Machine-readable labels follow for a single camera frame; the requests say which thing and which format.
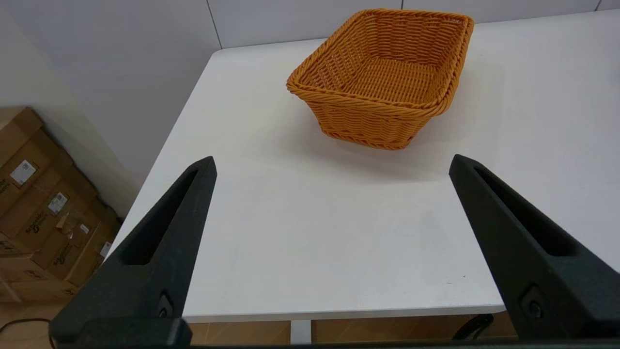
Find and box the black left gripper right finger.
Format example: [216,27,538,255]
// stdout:
[449,154,620,340]

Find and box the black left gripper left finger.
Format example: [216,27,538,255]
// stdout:
[48,156,217,349]

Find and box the orange woven basket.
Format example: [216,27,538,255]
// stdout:
[286,8,475,150]

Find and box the brown cardboard box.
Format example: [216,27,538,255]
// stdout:
[0,167,100,253]
[31,199,122,286]
[0,107,61,214]
[0,233,78,303]

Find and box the white table leg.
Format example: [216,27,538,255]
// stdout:
[291,320,313,345]

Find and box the thin black cable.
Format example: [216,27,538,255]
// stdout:
[0,317,54,349]

